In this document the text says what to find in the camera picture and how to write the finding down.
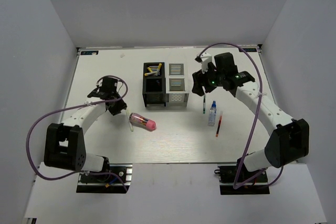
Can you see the black slotted organizer box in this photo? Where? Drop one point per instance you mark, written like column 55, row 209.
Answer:
column 154, row 87

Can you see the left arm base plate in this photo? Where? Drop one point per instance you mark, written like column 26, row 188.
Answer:
column 106, row 184

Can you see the white slotted organizer box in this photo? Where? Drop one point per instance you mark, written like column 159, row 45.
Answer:
column 177, row 91

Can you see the right XDOF logo sticker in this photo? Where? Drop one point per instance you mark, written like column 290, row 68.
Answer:
column 250, row 49

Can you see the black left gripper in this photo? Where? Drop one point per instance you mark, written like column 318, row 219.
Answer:
column 115, row 111

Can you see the black XDOF logo sticker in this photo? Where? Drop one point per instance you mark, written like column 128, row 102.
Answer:
column 89, row 52

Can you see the red orange pen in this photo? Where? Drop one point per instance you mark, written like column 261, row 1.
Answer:
column 219, row 123

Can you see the green pen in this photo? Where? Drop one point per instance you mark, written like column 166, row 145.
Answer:
column 204, row 103

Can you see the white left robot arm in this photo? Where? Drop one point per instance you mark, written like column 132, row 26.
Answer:
column 65, row 145

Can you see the yellow capped white marker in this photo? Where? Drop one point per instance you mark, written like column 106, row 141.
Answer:
column 151, row 73

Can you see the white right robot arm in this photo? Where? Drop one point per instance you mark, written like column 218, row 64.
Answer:
column 289, row 138

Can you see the clear spray bottle blue cap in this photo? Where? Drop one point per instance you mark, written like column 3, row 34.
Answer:
column 212, row 114

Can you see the pink marker set bottle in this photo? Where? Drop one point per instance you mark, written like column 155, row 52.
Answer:
column 143, row 122

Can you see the pale green capped white marker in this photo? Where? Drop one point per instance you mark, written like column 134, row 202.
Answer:
column 128, row 120

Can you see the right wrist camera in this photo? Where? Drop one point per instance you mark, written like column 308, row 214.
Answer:
column 204, row 58

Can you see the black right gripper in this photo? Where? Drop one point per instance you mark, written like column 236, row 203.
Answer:
column 199, row 79

